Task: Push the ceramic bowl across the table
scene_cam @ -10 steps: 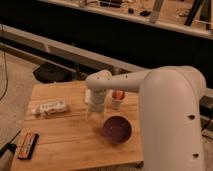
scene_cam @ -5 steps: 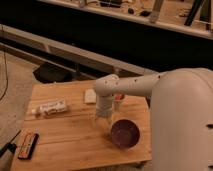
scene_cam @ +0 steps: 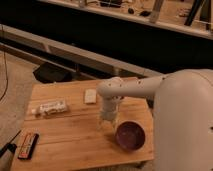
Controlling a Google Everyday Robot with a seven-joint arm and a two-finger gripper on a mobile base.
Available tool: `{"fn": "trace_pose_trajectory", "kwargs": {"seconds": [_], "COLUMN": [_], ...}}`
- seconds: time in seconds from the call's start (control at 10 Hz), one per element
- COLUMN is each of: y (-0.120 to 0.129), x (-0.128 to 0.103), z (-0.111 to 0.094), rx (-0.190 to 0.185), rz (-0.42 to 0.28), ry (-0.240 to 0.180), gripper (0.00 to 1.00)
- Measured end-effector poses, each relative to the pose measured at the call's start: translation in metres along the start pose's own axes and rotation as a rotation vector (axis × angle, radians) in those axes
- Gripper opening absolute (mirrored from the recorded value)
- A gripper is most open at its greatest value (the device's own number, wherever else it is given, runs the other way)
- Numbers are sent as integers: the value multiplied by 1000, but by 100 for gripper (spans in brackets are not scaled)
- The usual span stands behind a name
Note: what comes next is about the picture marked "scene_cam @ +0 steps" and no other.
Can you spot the black bag on floor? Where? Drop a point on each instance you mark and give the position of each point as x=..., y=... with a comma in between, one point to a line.
x=49, y=73

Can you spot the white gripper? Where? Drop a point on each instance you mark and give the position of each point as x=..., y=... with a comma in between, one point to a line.
x=109, y=109

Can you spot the black handle tool at edge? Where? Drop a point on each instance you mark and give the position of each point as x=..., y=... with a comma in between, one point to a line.
x=9, y=146

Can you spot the small white rectangular block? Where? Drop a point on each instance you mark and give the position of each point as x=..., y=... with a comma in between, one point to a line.
x=90, y=96

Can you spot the dark red ceramic bowl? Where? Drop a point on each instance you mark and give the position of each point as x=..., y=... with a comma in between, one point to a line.
x=130, y=136

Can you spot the white plastic wrapped package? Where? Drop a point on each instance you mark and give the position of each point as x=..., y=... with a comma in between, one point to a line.
x=51, y=107

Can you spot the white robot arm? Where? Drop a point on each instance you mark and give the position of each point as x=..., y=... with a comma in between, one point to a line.
x=182, y=115

